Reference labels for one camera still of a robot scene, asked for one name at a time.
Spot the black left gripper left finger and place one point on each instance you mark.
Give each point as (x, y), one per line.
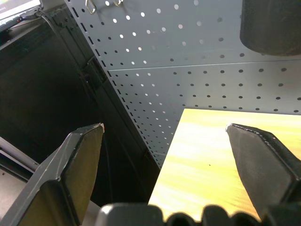
(70, 164)

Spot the grey perforated pegboard panel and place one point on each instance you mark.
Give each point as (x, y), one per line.
(178, 70)

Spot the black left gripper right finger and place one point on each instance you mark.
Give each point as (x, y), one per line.
(263, 164)

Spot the silver metal pegboard hook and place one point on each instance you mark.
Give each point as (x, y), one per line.
(90, 7)

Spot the computer monitor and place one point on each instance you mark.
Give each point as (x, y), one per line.
(16, 11)

